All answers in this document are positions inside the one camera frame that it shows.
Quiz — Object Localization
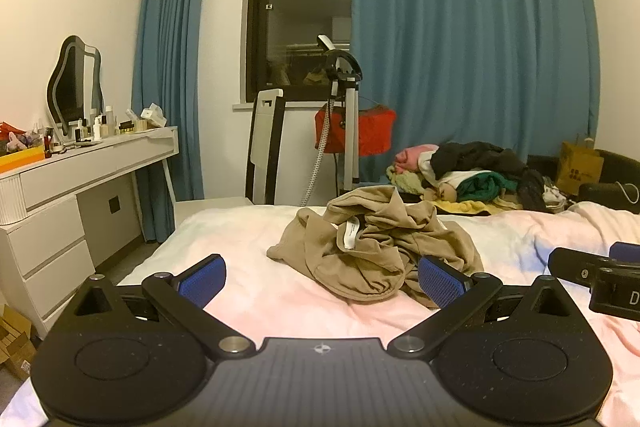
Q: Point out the dark window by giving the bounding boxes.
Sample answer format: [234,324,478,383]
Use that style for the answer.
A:
[245,0,354,105]

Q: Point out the black armchair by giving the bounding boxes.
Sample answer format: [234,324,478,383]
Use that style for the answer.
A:
[527,149,640,214]

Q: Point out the white tissue box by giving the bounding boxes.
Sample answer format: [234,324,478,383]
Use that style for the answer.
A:
[140,104,169,128]

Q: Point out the tan clothes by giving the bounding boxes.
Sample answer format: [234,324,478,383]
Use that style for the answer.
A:
[266,186,485,309]

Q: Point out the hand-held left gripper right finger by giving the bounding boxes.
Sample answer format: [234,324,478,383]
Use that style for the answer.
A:
[387,256,573,360]

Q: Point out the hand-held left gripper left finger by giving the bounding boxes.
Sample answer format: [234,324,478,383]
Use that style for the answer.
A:
[70,255,253,358]

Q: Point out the wide blue curtain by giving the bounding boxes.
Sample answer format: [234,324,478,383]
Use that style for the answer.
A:
[350,0,601,188]

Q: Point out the cardboard boxes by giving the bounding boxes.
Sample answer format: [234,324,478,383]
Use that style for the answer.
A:
[0,304,39,380]

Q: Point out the pile of mixed clothes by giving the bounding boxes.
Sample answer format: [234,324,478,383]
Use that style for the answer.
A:
[386,141,571,215]

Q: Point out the wavy black-framed mirror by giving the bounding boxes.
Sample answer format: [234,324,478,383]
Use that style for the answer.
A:
[46,35,104,138]

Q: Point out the orange box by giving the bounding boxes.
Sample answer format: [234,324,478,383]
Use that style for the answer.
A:
[0,146,46,174]

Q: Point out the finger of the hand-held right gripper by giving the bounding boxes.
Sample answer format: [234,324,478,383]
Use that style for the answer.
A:
[547,243,640,283]
[589,267,640,323]

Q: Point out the group of cosmetic bottles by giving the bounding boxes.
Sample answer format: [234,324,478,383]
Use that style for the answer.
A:
[74,104,119,144]

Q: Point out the white dressing table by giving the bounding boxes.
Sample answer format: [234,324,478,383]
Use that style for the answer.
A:
[0,125,180,338]

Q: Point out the narrow blue curtain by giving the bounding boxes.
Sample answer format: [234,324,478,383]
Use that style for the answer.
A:
[132,0,217,244]

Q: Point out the white pink bed blanket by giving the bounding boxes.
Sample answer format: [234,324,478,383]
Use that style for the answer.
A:
[0,201,640,427]

